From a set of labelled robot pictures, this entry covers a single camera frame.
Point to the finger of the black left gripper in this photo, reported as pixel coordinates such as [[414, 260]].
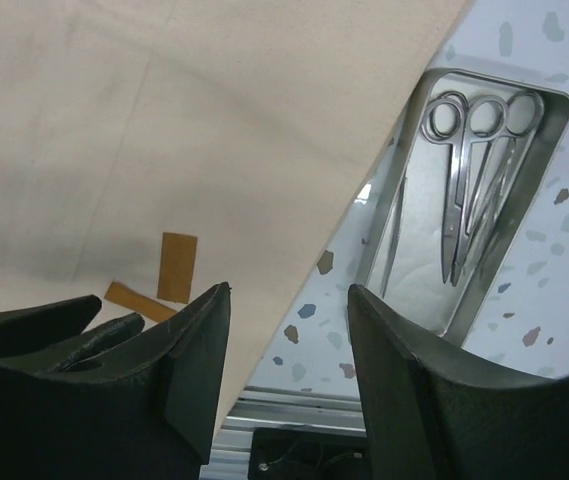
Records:
[[64, 355], [32, 329]]

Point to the brown bandage strip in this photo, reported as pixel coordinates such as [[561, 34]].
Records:
[[176, 269], [123, 296]]

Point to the steel surgical scissors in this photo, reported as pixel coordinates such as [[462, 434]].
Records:
[[452, 210]]

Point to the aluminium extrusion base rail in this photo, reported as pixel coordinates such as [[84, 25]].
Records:
[[277, 409]]

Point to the steel hemostat forceps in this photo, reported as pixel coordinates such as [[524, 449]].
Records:
[[479, 162]]

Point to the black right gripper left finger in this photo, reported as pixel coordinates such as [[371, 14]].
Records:
[[145, 409]]

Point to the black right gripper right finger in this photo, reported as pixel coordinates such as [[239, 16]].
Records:
[[435, 411]]

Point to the beige cloth mat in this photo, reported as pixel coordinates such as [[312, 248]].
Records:
[[251, 125]]

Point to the short steel tweezers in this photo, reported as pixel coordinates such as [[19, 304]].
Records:
[[489, 186]]

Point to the steel instrument tray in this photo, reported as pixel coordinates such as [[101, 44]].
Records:
[[401, 262]]

